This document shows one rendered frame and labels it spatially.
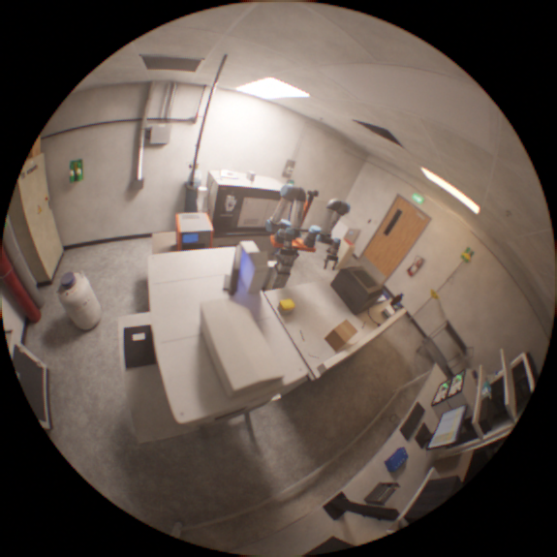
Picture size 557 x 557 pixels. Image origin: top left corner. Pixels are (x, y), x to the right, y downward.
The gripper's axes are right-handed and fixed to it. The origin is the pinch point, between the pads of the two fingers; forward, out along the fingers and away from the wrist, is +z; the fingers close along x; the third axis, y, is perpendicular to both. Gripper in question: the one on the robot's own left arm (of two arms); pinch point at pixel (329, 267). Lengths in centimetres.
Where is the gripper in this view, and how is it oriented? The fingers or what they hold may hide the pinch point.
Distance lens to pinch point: 197.6
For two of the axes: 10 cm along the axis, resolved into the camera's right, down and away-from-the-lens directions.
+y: 5.1, 3.6, -7.8
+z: -2.4, 9.3, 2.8
